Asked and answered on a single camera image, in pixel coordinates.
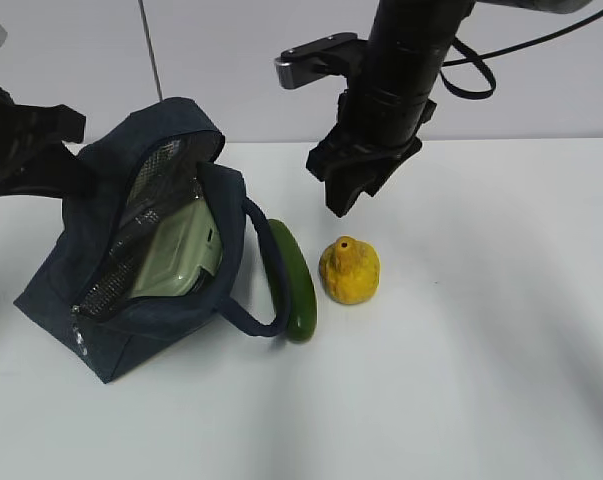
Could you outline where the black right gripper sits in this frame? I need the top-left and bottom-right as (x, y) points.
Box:
(306, 89), (437, 218)

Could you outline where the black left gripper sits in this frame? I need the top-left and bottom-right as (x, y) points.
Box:
(0, 87), (96, 198)

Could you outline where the yellow pear-shaped fruit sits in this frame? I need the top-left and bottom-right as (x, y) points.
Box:
(319, 236), (381, 305)

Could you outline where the green cucumber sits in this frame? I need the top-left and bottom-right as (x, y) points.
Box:
(268, 218), (318, 343)

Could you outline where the dark blue lunch bag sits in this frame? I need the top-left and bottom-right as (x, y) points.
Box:
(15, 97), (291, 382)

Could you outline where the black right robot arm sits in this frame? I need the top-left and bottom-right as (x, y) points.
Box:
(277, 1), (497, 217)

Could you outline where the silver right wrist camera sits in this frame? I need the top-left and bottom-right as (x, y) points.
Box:
(274, 32), (367, 90)

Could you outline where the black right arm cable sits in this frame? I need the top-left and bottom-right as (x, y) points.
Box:
(438, 0), (603, 101)

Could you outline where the silver zipper pull ring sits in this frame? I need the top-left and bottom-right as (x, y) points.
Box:
(69, 324), (90, 357)

